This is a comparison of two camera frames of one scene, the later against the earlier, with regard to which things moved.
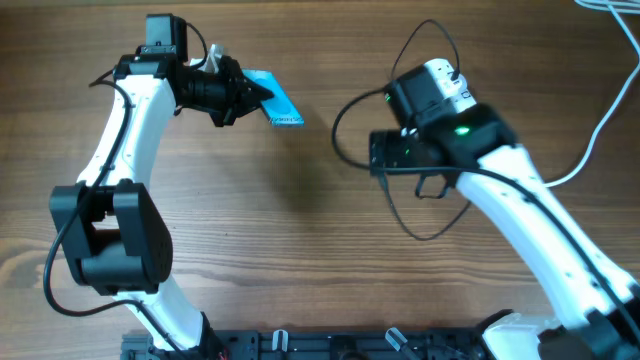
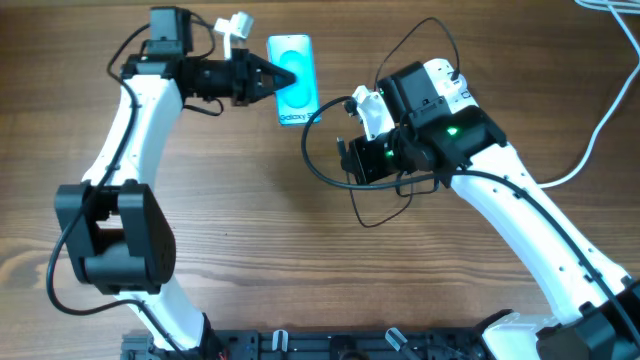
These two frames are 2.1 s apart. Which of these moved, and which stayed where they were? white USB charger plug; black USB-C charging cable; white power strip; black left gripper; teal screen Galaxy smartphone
Moved: black left gripper; teal screen Galaxy smartphone; black USB-C charging cable
Stayed: white USB charger plug; white power strip
